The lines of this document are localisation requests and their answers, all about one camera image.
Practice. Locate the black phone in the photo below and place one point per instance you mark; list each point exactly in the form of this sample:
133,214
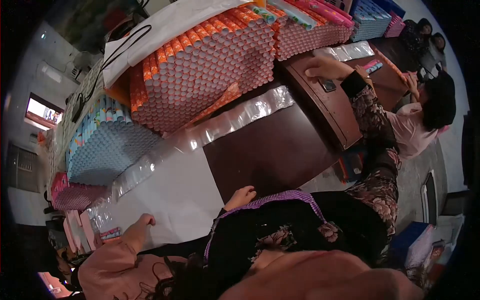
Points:
328,84

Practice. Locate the stack of pink patterned tubes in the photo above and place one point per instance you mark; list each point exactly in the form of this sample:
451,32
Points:
311,35

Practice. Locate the person's left hand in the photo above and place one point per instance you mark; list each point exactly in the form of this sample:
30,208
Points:
240,198

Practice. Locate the white paper sheet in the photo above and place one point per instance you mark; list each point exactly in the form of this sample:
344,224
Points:
176,198

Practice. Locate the short strip of clear bags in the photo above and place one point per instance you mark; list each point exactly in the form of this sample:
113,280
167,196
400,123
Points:
347,51

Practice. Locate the stack of light blue tubes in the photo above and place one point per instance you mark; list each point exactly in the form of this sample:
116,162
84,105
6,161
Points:
108,150

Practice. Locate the person's body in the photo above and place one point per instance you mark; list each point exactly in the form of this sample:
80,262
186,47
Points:
300,228

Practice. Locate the long strip of clear bags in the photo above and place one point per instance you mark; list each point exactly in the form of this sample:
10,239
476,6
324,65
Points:
225,120

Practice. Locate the window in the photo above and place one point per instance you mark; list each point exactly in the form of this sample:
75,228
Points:
44,112

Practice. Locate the stack of pink checked rolls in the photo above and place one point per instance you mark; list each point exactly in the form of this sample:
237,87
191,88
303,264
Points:
78,197
394,26

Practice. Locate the stack of blue patterned rolls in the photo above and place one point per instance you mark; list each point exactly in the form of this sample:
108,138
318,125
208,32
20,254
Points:
371,18

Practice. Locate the person's right hand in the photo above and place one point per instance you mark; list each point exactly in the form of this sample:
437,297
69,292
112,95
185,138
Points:
330,67

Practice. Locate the chair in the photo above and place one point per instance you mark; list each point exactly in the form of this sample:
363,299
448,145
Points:
429,198

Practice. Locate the pink and blue rolls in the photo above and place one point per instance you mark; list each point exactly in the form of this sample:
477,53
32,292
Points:
372,66

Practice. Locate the person's right fingers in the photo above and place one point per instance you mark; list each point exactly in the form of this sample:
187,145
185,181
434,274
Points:
312,70

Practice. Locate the person's left fingers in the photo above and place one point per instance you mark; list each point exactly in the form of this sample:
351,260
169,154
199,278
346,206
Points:
249,193

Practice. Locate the stack of orange patterned tubes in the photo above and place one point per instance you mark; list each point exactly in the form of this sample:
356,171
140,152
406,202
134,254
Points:
210,71

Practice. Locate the pink box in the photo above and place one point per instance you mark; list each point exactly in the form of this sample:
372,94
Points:
59,185

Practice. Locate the blue box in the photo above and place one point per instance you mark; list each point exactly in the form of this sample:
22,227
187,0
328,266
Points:
408,240

